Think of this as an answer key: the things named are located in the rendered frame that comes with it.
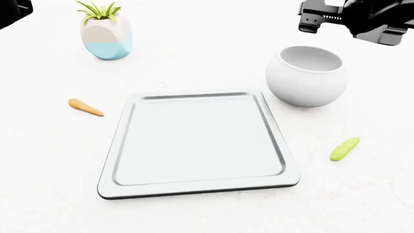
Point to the potted plant white blue vase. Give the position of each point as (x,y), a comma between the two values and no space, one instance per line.
(106,36)

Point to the small orange carrot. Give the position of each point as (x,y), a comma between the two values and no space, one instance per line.
(84,107)

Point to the small green bumpy cucumber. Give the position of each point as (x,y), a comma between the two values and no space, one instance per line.
(344,149)

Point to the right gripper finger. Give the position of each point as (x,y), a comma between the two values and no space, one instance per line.
(310,24)
(388,36)

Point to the white round ceramic bowl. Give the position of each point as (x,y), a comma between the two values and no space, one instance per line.
(305,82)

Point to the silver square metal tray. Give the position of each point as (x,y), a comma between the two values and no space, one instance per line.
(197,143)

